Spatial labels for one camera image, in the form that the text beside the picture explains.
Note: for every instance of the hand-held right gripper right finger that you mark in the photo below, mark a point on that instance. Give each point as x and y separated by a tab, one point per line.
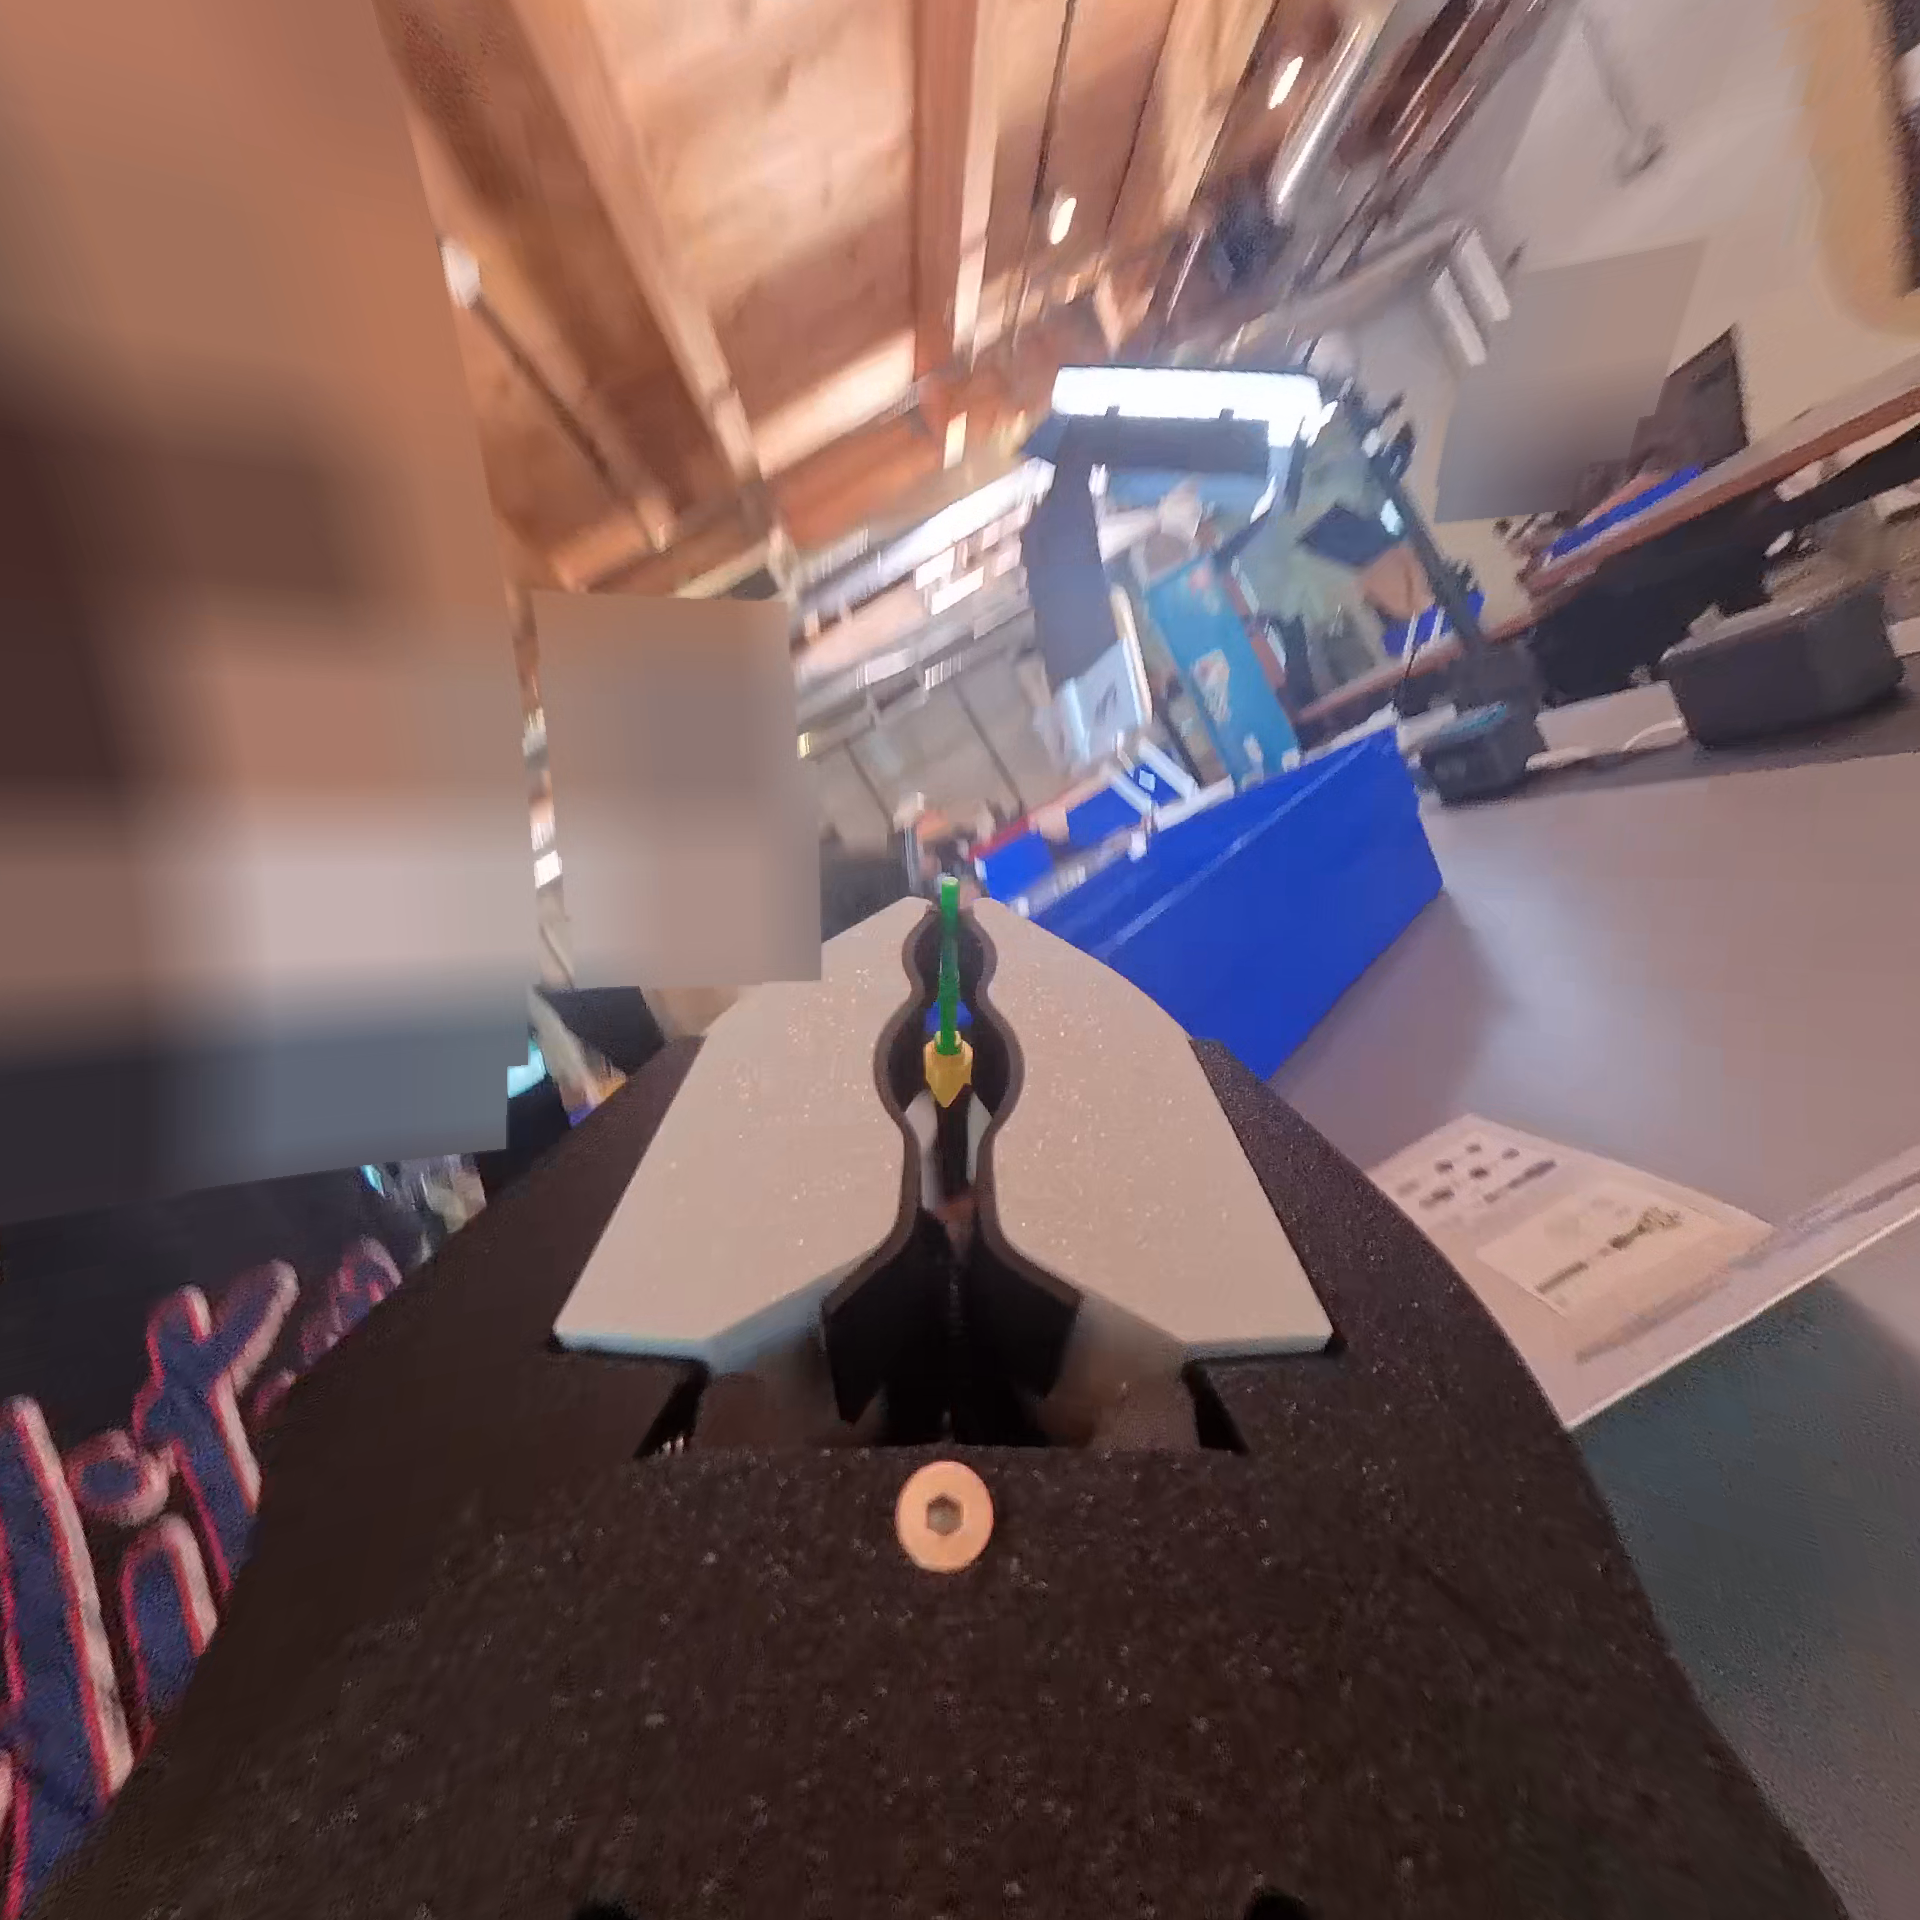
1156	1202

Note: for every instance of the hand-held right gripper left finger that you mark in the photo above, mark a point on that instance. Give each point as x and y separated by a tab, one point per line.
719	1202

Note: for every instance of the yellow lego flower piece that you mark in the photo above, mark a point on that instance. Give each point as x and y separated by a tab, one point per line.
949	1068

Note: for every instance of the green lego stem piece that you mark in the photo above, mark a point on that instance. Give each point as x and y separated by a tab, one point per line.
949	961

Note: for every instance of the blue plastic bin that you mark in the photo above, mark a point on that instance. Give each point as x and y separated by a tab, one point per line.
1259	886

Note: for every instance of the lego instruction booklet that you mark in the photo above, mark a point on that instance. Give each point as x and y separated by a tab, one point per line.
1577	1215

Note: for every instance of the tall blue cardboard box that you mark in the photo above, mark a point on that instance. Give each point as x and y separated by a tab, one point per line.
1230	678

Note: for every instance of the small black box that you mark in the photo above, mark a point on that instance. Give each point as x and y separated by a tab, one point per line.
1476	750

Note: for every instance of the person's dark printed sweatshirt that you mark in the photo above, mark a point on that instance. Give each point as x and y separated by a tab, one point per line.
151	1562

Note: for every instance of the bright studio light panel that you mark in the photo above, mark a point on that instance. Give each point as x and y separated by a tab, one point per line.
1196	401

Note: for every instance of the small grey box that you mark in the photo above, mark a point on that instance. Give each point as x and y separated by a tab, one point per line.
1788	662

